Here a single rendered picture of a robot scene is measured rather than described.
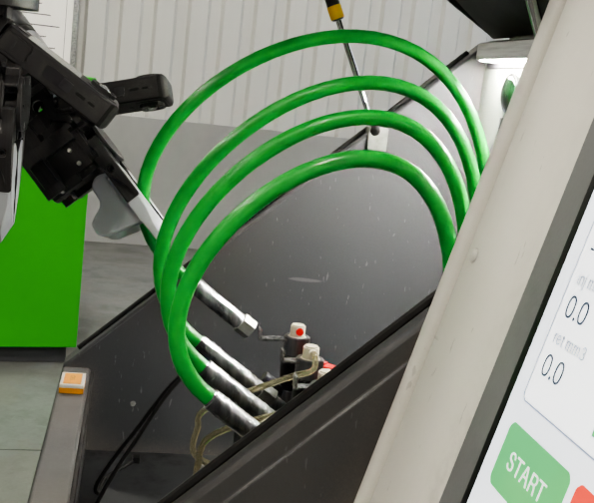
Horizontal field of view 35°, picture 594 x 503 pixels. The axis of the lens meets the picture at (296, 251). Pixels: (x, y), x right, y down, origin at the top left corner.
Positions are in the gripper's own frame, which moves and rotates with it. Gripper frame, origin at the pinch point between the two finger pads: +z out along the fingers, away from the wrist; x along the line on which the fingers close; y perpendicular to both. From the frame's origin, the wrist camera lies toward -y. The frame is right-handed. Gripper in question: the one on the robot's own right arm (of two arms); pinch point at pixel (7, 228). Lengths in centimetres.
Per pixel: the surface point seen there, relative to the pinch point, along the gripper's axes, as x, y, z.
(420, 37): -672, -231, -66
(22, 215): -337, 35, 53
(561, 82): 30.5, -34.9, -17.0
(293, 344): -10.7, -28.5, 11.8
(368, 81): -3.3, -31.3, -16.2
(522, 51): -23, -54, -22
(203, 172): -3.3, -16.7, -6.2
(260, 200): 12.7, -20.1, -6.1
